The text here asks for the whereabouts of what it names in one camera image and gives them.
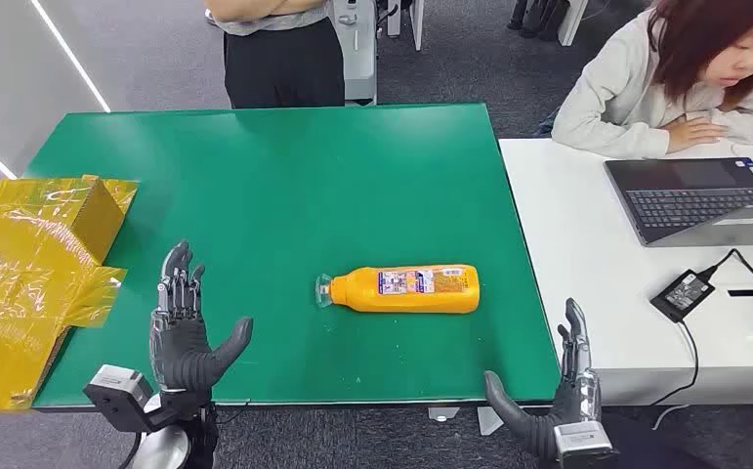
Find grey machine column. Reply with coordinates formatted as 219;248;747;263
330;0;379;107

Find sitting person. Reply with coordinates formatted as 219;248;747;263
534;0;753;166

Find dark grey laptop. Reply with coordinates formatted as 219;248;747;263
604;156;753;248

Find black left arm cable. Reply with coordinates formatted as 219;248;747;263
116;432;143;469

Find black adapter mains cable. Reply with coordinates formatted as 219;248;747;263
649;320;701;407

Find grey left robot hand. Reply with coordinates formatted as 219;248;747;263
148;240;255;394

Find orange bottle with clear cap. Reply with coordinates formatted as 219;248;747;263
314;264;481;316

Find white furniture legs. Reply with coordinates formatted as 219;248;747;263
385;0;426;52

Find black power adapter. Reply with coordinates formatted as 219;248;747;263
649;269;717;323

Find standing person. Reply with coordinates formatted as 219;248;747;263
204;0;346;110

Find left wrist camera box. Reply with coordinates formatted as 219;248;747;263
82;363;157;434

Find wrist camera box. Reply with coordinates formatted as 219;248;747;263
552;420;618;469
82;363;157;434

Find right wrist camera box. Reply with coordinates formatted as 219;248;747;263
552;420;618;469

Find yellow taped cardboard box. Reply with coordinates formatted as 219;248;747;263
0;173;139;412

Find white floor cable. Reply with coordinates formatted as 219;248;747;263
650;404;691;433

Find black adapter laptop cable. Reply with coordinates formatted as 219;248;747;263
699;247;753;292

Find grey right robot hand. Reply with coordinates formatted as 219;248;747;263
483;297;605;462

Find white desk leg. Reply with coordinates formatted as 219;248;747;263
557;0;590;47

